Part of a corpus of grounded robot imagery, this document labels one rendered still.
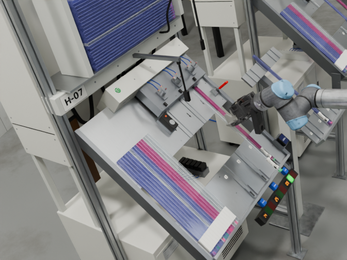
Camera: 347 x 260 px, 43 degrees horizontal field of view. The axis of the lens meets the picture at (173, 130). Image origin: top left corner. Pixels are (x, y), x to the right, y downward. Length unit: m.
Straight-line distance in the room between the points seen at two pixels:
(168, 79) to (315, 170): 1.54
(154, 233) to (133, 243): 0.10
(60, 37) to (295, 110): 0.89
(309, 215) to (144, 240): 1.18
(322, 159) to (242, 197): 1.44
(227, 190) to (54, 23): 0.93
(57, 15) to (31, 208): 2.21
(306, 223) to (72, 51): 1.75
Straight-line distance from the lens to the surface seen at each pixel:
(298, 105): 1.71
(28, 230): 3.38
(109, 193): 2.31
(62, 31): 1.61
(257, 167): 1.97
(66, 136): 1.68
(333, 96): 1.73
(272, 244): 2.68
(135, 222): 2.09
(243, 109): 1.79
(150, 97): 1.82
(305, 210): 2.84
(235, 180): 1.88
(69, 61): 1.66
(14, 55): 1.72
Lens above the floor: 2.00
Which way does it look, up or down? 32 degrees down
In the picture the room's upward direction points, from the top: 15 degrees counter-clockwise
